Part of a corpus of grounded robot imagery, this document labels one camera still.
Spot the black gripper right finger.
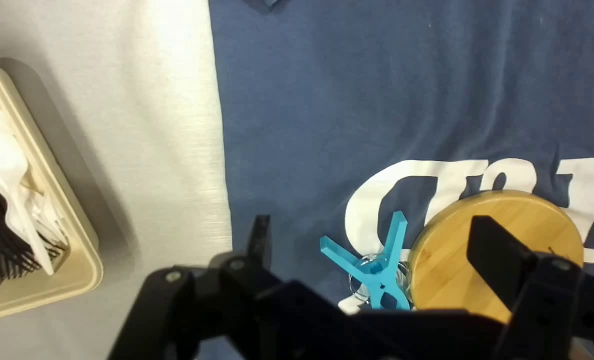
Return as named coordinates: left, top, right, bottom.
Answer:
left=466, top=215, right=594, bottom=360

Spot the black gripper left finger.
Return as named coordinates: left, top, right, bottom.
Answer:
left=108, top=213, right=342, bottom=360

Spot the blue plastic clothes peg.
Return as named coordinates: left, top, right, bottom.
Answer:
left=321, top=212, right=412, bottom=313

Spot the wooden mug tree stand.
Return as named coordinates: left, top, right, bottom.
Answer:
left=408, top=191, right=584, bottom=323

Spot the beige cutlery tray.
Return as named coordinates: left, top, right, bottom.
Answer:
left=0, top=68, right=104, bottom=317

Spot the blue t-shirt with print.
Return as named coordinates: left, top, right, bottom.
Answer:
left=208, top=0, right=594, bottom=309

